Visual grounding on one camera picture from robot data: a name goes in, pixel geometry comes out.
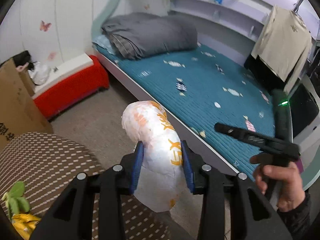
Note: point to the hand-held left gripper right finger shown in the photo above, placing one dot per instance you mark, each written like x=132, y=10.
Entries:
x=186, y=168

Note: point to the white wall shelf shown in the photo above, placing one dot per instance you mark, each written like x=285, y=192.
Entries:
x=212, y=17

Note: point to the white object with black panel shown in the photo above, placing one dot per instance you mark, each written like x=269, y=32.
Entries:
x=302, y=110

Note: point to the brown dotted tablecloth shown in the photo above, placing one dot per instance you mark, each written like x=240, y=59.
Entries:
x=50, y=155

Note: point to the white orange plastic bag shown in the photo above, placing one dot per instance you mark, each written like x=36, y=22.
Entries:
x=155, y=135

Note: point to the large cardboard box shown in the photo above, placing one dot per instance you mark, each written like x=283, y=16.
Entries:
x=17, y=110

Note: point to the black cloth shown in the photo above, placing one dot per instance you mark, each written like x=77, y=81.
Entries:
x=21, y=57

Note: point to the pale pink butterfly sticker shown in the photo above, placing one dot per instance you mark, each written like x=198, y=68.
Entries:
x=52, y=55

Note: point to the yellow snack packet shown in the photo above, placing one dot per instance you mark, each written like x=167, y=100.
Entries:
x=25, y=223

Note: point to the black hanging garment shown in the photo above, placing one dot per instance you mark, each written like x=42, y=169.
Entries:
x=257, y=67

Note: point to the pale green headboard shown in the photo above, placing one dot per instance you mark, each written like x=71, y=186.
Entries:
x=106, y=12

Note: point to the person's right forearm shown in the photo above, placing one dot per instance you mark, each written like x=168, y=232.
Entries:
x=296, y=222

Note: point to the bright pink butterfly sticker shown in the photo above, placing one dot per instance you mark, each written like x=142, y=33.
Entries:
x=45, y=25

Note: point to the beige hanging shirt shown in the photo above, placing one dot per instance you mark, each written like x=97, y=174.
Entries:
x=282, y=42

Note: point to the teal candy-print bed sheet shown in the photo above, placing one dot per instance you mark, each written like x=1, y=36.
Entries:
x=212, y=80

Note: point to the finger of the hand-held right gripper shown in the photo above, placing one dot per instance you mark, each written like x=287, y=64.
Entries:
x=240, y=133

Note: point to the person's right hand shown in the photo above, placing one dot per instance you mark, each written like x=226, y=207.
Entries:
x=287, y=185

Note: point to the grey folded blanket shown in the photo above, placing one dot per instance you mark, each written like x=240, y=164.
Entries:
x=150, y=35

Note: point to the green plush leaf toy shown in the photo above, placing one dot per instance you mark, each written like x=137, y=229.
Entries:
x=16, y=200

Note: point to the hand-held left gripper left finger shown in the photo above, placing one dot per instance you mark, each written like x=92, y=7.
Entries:
x=138, y=166

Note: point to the red storage bench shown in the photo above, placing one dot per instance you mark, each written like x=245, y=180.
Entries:
x=70, y=90

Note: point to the pink cloth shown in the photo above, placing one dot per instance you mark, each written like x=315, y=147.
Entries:
x=22, y=67

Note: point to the light blue pillow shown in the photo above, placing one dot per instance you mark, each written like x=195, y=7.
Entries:
x=103, y=42

